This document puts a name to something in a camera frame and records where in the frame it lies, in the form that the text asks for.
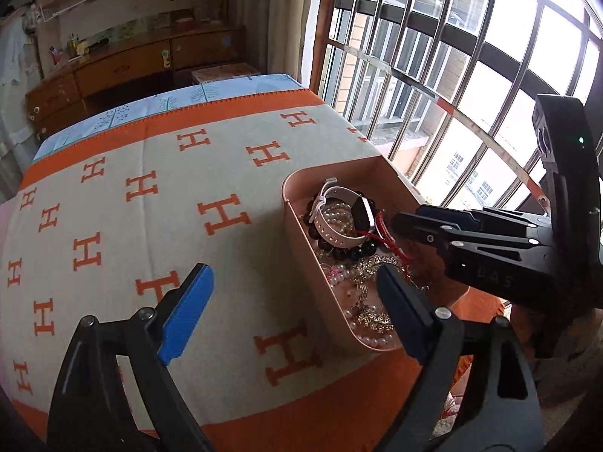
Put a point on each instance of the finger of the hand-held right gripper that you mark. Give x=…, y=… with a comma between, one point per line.
x=424, y=233
x=485, y=220

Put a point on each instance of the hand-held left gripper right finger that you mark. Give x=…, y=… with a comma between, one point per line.
x=405, y=310

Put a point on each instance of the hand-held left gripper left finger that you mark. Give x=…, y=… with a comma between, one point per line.
x=186, y=313

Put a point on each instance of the pink jewelry box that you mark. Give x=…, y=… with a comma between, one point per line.
x=306, y=268

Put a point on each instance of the orange and grey printed blanket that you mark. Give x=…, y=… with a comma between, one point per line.
x=141, y=245

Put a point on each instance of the light blue bed sheet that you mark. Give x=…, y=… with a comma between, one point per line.
x=141, y=113

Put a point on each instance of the cardboard box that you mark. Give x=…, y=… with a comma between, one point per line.
x=221, y=74

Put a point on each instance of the beige curtain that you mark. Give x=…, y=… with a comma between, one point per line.
x=287, y=23

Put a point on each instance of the wooden desk with drawers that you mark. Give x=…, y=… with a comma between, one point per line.
x=117, y=66

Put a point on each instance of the yellow desk container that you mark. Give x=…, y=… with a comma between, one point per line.
x=77, y=49

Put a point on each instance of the white lace cloth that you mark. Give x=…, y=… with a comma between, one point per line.
x=14, y=56

